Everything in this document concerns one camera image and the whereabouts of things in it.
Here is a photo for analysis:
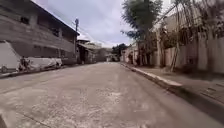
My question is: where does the raised concrete pavement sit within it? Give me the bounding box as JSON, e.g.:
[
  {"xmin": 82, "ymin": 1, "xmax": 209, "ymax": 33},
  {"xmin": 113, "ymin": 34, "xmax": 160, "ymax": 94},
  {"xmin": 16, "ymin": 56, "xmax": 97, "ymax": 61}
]
[{"xmin": 120, "ymin": 62, "xmax": 224, "ymax": 114}]

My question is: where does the group of dark trees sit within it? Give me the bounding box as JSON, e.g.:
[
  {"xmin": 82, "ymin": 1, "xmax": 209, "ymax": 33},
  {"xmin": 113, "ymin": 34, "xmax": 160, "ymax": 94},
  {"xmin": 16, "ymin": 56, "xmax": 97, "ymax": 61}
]
[{"xmin": 111, "ymin": 43, "xmax": 129, "ymax": 58}]

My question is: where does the utility pole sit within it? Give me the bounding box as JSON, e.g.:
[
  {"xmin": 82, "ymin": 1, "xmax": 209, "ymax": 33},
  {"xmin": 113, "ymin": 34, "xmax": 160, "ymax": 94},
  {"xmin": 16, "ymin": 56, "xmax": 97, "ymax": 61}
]
[{"xmin": 73, "ymin": 18, "xmax": 80, "ymax": 58}]

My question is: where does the pale boundary wall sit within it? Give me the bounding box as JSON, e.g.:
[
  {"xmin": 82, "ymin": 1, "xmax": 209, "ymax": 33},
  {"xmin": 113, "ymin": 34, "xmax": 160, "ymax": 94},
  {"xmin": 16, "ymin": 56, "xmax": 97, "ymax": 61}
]
[{"xmin": 151, "ymin": 31, "xmax": 224, "ymax": 75}]

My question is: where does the building with sloped roof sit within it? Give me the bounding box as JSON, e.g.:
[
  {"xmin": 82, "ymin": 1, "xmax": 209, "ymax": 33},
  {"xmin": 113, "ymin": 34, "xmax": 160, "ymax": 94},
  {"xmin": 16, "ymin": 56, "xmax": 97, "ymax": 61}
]
[{"xmin": 75, "ymin": 39, "xmax": 102, "ymax": 64}]

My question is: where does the tall green tree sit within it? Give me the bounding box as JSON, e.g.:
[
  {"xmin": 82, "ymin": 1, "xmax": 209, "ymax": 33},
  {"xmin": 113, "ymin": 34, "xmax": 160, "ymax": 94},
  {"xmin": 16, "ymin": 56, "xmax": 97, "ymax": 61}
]
[{"xmin": 120, "ymin": 0, "xmax": 164, "ymax": 66}]

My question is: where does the white vehicle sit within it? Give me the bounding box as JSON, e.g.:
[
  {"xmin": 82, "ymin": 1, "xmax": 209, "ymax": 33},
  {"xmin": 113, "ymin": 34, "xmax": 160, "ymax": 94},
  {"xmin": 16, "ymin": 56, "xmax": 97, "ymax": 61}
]
[{"xmin": 0, "ymin": 40, "xmax": 22, "ymax": 74}]

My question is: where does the white car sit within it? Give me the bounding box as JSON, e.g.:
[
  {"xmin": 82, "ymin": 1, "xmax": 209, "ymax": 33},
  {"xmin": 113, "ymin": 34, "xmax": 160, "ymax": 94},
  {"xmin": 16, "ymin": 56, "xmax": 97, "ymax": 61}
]
[{"xmin": 26, "ymin": 57, "xmax": 64, "ymax": 71}]

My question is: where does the grey concrete building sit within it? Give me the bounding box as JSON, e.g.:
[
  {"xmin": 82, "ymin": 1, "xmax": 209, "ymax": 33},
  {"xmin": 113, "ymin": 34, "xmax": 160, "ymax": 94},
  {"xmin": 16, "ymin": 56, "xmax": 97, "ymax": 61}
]
[{"xmin": 0, "ymin": 0, "xmax": 81, "ymax": 66}]

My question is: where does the pale building behind wall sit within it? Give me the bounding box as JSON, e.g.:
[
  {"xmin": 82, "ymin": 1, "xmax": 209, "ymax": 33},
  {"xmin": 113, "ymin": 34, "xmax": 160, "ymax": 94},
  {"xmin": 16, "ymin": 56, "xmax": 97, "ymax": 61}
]
[{"xmin": 153, "ymin": 0, "xmax": 224, "ymax": 42}]

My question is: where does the grey concrete road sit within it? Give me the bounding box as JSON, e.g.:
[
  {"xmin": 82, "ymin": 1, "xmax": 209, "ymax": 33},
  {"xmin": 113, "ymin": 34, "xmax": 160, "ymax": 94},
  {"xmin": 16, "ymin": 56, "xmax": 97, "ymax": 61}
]
[{"xmin": 0, "ymin": 61, "xmax": 224, "ymax": 128}]

